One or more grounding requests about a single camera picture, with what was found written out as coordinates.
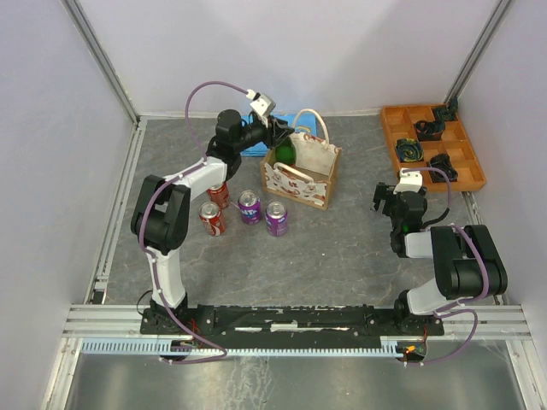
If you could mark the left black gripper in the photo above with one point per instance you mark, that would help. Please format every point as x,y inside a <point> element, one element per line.
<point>277,130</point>

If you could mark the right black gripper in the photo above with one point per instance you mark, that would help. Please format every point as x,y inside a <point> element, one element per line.
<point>384,192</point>

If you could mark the dark green glass bottle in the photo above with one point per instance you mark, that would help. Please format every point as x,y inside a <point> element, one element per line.
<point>285,152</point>

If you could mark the patterned canvas tote bag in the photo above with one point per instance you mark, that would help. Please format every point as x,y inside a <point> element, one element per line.
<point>312,178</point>

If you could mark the purple soda can front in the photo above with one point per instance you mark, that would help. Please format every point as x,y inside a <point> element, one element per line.
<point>249,205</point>

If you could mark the purple soda can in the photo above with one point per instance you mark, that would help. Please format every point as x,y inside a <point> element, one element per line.
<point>276,216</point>
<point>249,205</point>

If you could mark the red soda can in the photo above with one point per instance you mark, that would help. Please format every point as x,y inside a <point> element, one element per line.
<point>213,220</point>
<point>219,194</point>

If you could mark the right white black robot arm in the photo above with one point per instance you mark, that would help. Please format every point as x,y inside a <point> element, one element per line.
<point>466,264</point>

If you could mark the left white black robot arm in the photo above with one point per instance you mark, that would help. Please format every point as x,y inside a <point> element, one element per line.
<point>161,216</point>

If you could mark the blue printed folded cloth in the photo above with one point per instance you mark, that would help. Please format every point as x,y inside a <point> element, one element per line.
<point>305,123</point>

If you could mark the rolled dark sock left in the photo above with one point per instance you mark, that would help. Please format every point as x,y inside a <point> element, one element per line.
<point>409,150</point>

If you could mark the rolled dark sock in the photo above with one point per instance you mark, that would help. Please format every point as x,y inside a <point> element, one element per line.
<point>443,163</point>
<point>447,112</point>
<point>428,131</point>
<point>409,150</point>

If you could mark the orange compartment tray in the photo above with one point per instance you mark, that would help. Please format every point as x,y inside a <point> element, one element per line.
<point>398,122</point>

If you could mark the rolled dark sock bottom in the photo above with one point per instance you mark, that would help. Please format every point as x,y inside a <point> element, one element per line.
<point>443,163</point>

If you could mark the rolled dark sock middle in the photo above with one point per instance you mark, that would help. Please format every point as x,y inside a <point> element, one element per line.
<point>428,131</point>

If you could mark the rolled dark sock top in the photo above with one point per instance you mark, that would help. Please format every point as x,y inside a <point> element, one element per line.
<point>447,112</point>

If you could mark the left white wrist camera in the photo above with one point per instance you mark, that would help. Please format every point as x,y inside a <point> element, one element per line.
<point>261,104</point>

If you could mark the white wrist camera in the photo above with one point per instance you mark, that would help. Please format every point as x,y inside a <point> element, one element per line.
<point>261,104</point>
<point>410,180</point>

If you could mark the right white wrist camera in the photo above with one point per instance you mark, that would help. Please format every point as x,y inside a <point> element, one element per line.
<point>410,180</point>

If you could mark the blue slotted cable duct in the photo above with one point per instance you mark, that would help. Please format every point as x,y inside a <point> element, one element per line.
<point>166,347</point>

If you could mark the aluminium frame rail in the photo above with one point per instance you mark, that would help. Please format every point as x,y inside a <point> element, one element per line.
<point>123,321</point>

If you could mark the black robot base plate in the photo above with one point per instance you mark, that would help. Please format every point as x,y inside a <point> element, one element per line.
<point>348,327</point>

